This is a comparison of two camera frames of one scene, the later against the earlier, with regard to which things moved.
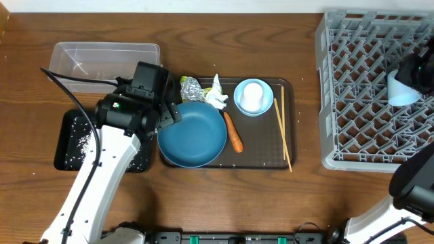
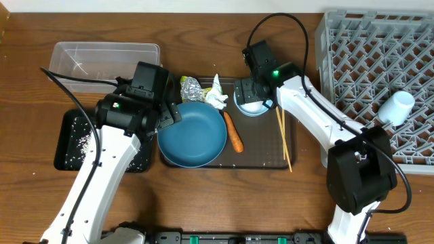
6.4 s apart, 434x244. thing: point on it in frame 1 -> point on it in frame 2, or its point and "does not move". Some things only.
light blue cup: (399, 93) -> (395, 110)
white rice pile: (81, 150) does not move
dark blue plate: (196, 139) does not move
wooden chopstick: (283, 135) does not move
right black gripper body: (413, 74) -> (257, 83)
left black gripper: (171, 113) does not move
